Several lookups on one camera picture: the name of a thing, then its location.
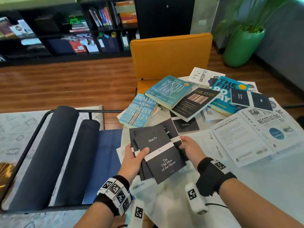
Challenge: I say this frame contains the black cabinet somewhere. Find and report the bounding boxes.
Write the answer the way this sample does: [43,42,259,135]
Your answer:
[134,0,196,40]

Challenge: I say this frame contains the orange upholstered chair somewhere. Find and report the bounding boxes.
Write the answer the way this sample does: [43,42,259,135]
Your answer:
[130,33,213,95]

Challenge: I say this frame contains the person's left hand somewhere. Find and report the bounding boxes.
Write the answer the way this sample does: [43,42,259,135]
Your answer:
[118,143,150,186]

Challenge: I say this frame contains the light blue paperback book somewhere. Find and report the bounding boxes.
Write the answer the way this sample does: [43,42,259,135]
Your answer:
[118,93,158,129]

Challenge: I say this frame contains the person's right forearm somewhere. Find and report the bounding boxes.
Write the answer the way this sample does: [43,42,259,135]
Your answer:
[218,178,304,228]

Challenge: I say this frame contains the white marker-tagged wrist camera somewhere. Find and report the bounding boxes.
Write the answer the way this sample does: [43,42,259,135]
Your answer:
[185,182,209,215]
[128,199,145,228]

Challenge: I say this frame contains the person's right hand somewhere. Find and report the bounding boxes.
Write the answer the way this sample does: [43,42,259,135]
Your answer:
[178,136,207,168]

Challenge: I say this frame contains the green palm plant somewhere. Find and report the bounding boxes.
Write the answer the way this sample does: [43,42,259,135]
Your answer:
[212,0,295,41]

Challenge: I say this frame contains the green plant pot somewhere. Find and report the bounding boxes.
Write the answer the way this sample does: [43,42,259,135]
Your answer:
[223,28,265,68]

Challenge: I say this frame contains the white book with body sketches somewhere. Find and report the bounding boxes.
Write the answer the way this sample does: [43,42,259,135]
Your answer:
[187,67,226,89]

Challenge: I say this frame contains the black book with barcode print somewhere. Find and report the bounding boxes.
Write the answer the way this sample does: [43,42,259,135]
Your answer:
[170,87,221,122]

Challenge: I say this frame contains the black bookshelf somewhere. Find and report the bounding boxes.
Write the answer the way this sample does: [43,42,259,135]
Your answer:
[0,0,141,67]

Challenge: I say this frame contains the red box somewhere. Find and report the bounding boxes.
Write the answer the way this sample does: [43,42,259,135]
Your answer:
[69,40,88,54]

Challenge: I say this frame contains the gold metal side table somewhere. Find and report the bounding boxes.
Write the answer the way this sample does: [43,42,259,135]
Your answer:
[0,162,17,200]

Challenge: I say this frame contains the teal hardcover book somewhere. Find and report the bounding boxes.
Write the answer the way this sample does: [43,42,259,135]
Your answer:
[144,75,193,110]

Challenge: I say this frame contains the white book with gold circle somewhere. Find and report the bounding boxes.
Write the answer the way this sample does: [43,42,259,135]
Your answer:
[238,80,258,93]

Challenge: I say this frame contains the black roll-cushion lounge chair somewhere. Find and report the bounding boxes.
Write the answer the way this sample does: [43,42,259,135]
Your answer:
[0,106,124,213]
[282,104,304,131]

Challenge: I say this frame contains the black marker-tagged wristband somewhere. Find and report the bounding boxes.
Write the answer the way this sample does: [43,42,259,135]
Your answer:
[196,157,238,197]
[93,175,132,217]

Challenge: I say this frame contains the row of shelved books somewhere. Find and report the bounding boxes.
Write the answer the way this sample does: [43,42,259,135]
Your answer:
[89,7,114,30]

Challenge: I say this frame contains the grey patterned rug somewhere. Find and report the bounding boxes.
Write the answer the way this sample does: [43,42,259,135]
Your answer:
[0,104,105,228]

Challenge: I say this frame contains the white marble table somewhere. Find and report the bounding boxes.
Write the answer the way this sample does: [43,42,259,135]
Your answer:
[116,76,304,228]

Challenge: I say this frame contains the orange striped boxes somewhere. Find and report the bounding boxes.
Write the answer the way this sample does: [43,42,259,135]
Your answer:
[116,0,138,24]

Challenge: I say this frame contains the blue book with yellow dot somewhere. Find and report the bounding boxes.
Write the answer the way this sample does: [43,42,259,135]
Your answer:
[209,76,251,117]

